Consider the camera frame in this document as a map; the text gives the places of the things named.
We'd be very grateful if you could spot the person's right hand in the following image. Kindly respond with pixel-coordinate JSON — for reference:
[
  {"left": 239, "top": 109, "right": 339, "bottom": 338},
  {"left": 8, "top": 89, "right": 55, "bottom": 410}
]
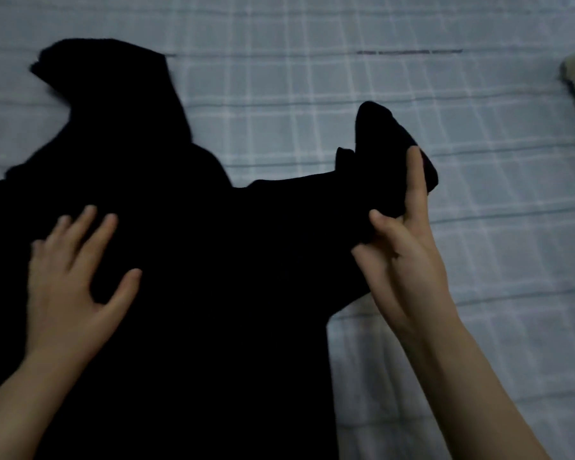
[{"left": 350, "top": 146, "right": 462, "bottom": 351}]

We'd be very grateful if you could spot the black hoodie with white lettering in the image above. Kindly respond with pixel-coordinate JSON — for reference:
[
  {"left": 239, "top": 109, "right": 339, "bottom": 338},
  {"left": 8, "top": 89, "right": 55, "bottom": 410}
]
[{"left": 0, "top": 38, "right": 440, "bottom": 460}]

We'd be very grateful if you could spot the person's left hand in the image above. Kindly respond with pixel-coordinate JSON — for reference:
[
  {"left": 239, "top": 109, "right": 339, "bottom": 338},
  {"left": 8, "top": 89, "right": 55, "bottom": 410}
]
[{"left": 25, "top": 204, "right": 143, "bottom": 365}]

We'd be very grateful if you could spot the bed with blue plaid sheet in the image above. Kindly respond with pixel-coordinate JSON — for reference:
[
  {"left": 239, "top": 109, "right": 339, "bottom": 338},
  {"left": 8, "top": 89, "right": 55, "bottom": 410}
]
[{"left": 0, "top": 0, "right": 575, "bottom": 460}]

